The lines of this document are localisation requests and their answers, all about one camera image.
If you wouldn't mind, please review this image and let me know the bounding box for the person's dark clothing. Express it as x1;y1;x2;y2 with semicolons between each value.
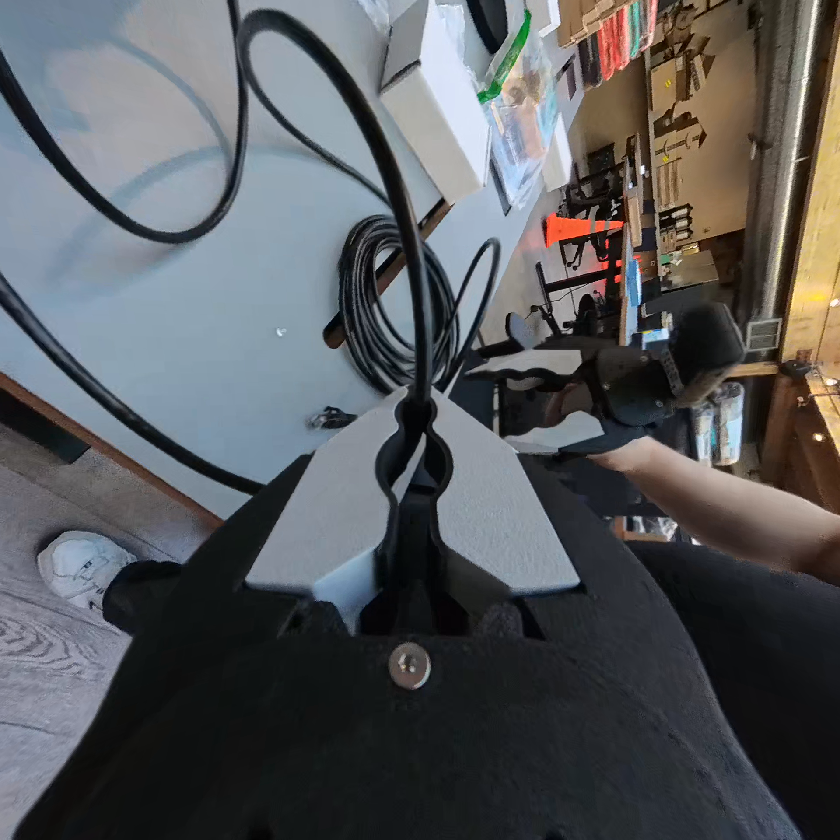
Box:
101;541;840;840

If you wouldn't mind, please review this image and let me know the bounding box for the stack of brown boxes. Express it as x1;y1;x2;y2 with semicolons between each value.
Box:
558;0;605;47

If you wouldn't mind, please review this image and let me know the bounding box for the packaged yellow multimeter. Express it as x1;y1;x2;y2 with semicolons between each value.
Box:
478;10;562;210

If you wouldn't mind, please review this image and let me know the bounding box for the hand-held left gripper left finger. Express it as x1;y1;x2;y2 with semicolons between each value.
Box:
244;387;411;636

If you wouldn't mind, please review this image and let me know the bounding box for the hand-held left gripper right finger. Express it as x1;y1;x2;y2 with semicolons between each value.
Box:
423;387;581;636

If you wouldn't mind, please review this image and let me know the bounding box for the black strap roll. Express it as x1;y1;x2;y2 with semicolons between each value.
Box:
467;0;511;55

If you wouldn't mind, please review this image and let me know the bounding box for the person's right forearm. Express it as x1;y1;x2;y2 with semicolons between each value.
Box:
591;436;840;585

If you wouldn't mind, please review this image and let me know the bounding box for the person's right hand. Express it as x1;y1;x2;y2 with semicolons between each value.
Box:
545;384;595;431

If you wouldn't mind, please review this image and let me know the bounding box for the stack of orange teal bags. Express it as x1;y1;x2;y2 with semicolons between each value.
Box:
577;0;660;89

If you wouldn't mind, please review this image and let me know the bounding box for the metal air duct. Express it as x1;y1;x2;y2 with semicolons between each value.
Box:
742;0;824;322

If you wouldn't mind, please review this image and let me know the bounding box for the stack of dark rolled mats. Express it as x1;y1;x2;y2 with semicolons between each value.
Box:
689;384;746;467

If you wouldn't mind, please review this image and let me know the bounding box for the orange traffic cone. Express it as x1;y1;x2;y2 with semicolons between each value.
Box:
545;213;624;249

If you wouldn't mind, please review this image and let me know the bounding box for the black ethernet cable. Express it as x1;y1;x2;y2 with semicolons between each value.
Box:
308;215;501;431

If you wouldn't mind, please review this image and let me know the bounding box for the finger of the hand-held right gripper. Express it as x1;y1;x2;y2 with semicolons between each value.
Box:
505;413;605;455
462;348;592;395

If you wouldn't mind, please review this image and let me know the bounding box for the white shoe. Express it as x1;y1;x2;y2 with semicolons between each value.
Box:
36;530;137;611

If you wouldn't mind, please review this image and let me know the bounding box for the long black cable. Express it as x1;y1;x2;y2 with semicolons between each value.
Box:
0;0;435;496

